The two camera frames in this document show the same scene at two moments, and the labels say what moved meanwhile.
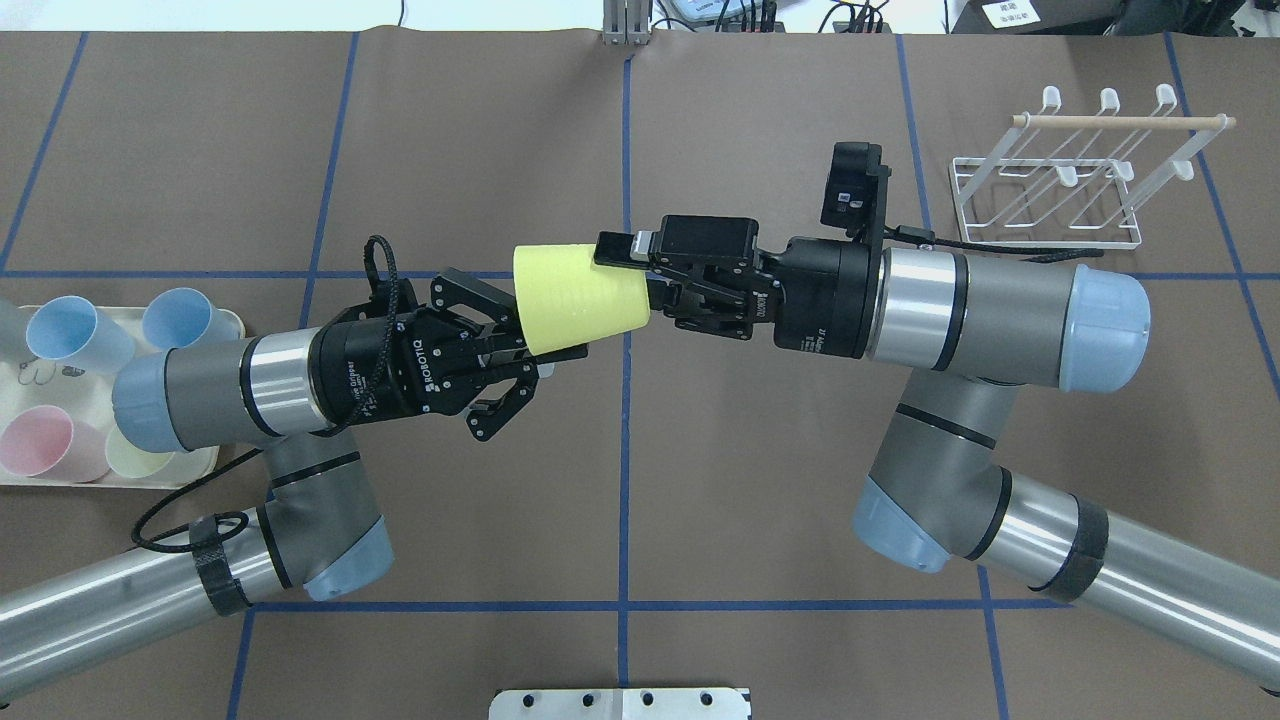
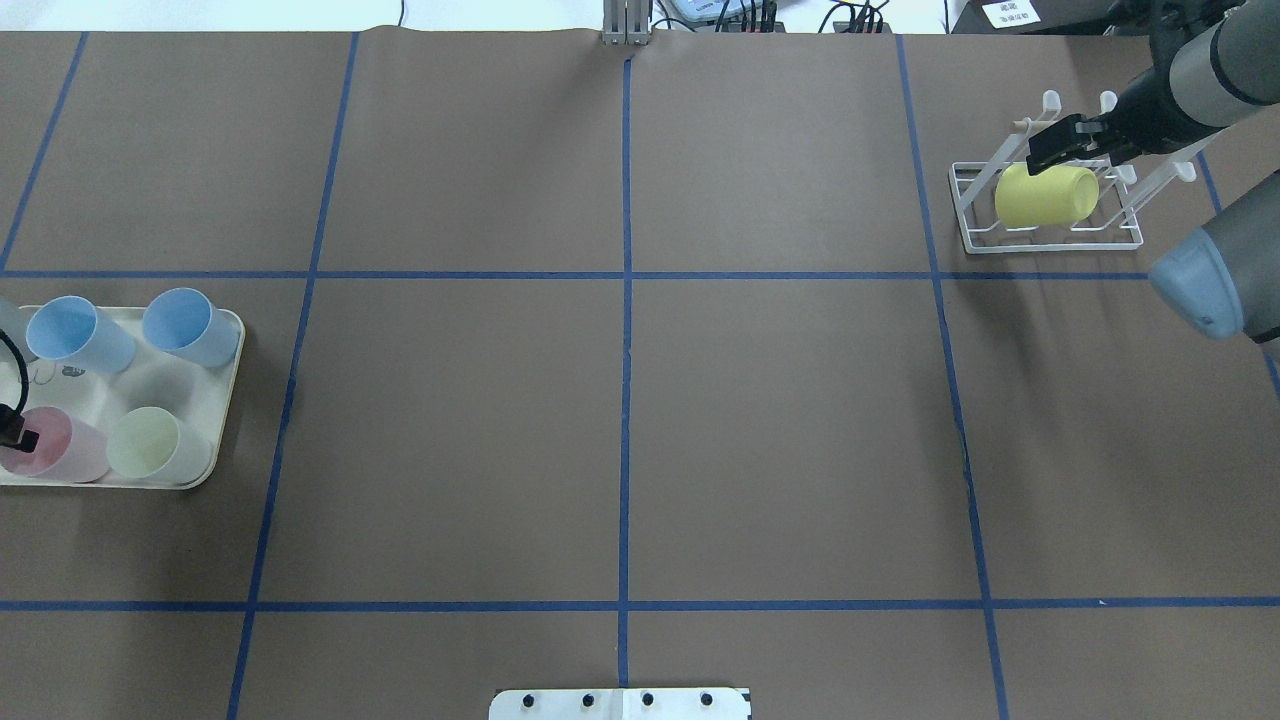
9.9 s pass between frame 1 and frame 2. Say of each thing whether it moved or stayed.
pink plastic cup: stayed
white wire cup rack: stayed
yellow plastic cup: moved
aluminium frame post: stayed
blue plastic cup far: stayed
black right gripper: moved
